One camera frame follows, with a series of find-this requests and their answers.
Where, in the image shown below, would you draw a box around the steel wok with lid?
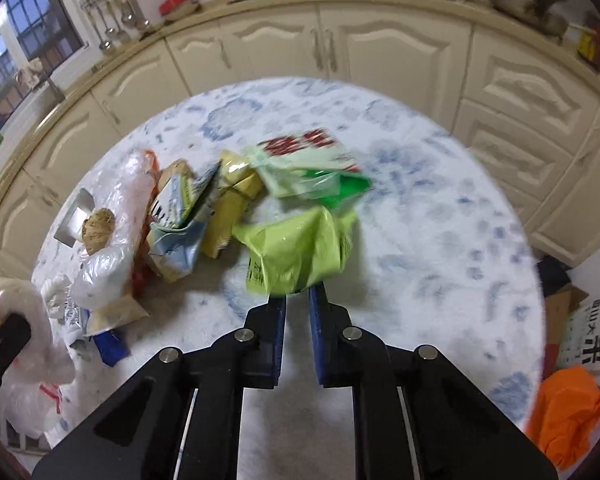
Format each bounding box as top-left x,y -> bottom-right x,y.
488,0 -> 569,38

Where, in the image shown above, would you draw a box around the red white green wrapper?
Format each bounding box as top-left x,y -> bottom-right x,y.
244,128 -> 373,209

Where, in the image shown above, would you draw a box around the round table floral cloth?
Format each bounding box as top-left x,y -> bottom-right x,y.
47,78 -> 544,479

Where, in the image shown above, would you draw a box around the hanging utensil rack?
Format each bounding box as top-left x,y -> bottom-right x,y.
80,0 -> 155,58

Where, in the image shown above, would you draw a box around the cardboard box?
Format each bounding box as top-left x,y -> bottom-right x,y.
542,284 -> 588,379

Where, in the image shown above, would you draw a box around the lime green plastic bag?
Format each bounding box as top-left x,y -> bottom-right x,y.
232,206 -> 358,296

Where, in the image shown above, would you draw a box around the kitchen window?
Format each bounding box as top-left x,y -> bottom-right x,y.
0,0 -> 85,127

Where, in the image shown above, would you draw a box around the white rice sack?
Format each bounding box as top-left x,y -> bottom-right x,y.
556,297 -> 600,373

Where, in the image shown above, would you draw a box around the red box on counter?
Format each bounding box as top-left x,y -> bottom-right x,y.
159,0 -> 200,22

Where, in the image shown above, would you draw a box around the blue foil wrapper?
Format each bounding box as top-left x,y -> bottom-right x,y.
92,330 -> 130,367

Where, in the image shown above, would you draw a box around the red printed clear plastic bag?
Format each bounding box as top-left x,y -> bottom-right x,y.
0,278 -> 76,439

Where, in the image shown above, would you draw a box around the yellow snack wrapper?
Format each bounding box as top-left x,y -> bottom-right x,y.
201,150 -> 264,259

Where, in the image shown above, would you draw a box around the cream lower cabinets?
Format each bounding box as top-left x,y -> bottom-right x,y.
0,0 -> 600,278

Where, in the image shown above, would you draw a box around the long cream bread wrapper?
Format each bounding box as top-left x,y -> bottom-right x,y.
70,148 -> 160,337

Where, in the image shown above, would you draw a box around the blue white snack bag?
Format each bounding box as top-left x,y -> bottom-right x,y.
146,162 -> 220,283

